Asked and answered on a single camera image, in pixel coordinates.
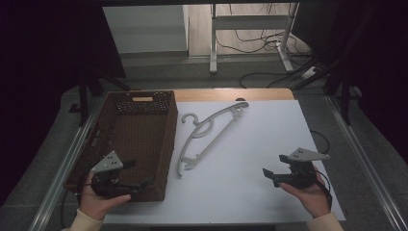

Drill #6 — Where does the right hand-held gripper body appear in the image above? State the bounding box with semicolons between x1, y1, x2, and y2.
279;146;331;191

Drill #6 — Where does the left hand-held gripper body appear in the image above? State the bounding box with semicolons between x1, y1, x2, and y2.
89;149;140;199

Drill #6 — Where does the person's right hand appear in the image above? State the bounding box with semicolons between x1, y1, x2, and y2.
277;165;332;219

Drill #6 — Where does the person's left hand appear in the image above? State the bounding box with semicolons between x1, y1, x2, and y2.
78;170;133;221

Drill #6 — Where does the white table mat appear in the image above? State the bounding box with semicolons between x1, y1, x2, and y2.
103;99;347;225

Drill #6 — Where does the brown woven basket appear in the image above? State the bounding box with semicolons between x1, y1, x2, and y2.
63;90;179;203

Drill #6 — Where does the black metal stand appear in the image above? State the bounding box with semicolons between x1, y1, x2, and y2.
322;76;364;127
68;68;133;127

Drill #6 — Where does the grey plastic clothes hanger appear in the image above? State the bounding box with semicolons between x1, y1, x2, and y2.
176;100;250;178

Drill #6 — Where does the white power strip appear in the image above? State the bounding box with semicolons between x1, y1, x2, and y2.
300;65;319;81

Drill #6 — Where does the white cabinet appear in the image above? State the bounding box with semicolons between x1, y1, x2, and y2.
102;4;191;56

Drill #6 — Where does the right hand-held gripper cable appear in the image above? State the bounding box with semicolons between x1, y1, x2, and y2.
314;168;334;210

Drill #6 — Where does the black looped cable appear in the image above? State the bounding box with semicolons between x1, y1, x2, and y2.
309;129;331;155

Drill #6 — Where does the aluminium frame rail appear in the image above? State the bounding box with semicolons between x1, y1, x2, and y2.
324;94;408;231
28;94;104;231

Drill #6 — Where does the tangle of black floor cables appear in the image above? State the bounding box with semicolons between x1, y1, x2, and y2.
215;3;325;90

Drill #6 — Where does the white desk frame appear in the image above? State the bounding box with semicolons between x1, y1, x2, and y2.
209;2;300;75

